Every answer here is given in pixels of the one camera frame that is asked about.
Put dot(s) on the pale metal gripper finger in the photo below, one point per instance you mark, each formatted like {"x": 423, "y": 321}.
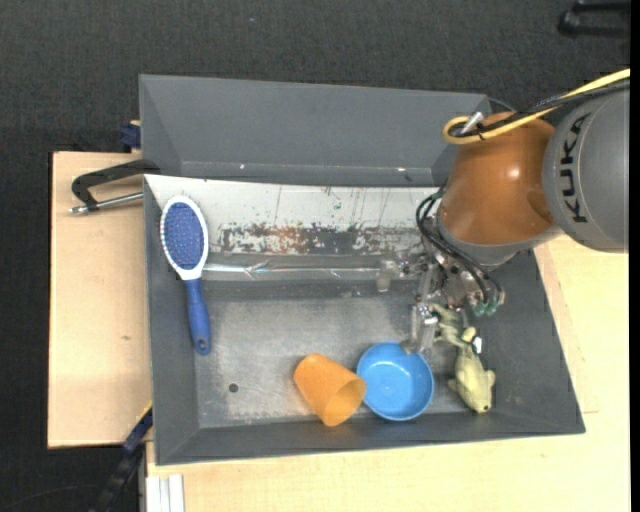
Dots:
{"x": 429, "y": 330}
{"x": 416, "y": 327}

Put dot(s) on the olive green toy frog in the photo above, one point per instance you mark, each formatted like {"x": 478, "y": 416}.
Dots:
{"x": 450, "y": 325}

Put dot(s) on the blue plastic bowl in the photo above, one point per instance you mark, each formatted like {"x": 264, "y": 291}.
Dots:
{"x": 397, "y": 382}

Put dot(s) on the small clear glass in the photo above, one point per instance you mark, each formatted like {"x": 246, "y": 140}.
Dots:
{"x": 384, "y": 277}

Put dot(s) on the pale yellow plush toy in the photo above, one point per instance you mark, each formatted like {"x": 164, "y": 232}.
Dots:
{"x": 475, "y": 385}

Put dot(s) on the orange plastic cup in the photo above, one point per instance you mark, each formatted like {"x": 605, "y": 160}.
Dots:
{"x": 327, "y": 387}

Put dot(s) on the grey metal bin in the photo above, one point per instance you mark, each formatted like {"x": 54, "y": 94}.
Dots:
{"x": 280, "y": 345}

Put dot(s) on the blue and white hairbrush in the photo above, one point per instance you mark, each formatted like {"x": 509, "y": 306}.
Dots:
{"x": 184, "y": 235}

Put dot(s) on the pale wood flat board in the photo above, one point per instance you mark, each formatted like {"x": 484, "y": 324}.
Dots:
{"x": 95, "y": 310}

